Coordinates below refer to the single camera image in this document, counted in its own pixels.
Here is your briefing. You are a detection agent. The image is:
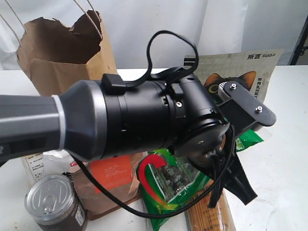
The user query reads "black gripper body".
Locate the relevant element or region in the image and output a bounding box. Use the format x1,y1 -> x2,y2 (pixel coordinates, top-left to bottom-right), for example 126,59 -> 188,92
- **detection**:
173,120 -> 231,180

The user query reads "green seaweed package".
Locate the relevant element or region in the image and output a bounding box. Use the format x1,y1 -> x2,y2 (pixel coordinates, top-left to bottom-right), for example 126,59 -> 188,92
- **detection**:
136,128 -> 264,228

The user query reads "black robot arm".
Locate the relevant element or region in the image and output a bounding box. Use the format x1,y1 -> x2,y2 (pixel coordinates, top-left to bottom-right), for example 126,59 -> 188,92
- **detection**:
0,75 -> 257,204

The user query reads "yellow white bag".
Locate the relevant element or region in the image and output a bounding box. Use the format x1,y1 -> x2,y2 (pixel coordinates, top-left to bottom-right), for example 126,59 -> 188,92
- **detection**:
21,153 -> 46,185

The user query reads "brown paper bag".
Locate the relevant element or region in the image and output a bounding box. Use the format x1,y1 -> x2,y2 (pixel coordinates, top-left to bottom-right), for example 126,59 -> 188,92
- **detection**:
16,7 -> 117,96

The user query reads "spaghetti package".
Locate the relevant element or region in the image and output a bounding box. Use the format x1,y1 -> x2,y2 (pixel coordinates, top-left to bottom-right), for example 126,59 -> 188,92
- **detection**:
185,193 -> 236,231

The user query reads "cat food pouch black cat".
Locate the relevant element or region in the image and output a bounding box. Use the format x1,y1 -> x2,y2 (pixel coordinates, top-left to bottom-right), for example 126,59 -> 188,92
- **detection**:
194,49 -> 283,102

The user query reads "brown pouch orange label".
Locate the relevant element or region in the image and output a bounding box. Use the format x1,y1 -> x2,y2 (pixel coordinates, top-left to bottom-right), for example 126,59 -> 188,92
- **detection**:
70,152 -> 147,220

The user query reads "black metal stand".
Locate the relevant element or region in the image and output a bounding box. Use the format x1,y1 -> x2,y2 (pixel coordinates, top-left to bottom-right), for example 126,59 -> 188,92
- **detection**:
289,17 -> 308,65

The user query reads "white plastic pouch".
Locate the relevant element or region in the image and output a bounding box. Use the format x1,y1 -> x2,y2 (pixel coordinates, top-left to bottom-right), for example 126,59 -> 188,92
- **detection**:
43,150 -> 80,174

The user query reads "metal can brown label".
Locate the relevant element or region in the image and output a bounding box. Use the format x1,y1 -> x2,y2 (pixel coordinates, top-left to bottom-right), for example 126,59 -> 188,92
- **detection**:
25,174 -> 88,231

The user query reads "black cable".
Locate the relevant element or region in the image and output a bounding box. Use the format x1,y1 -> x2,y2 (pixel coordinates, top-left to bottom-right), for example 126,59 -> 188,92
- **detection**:
72,29 -> 236,219

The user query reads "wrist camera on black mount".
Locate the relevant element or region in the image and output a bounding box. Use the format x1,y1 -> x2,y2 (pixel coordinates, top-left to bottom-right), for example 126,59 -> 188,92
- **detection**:
218,81 -> 277,138

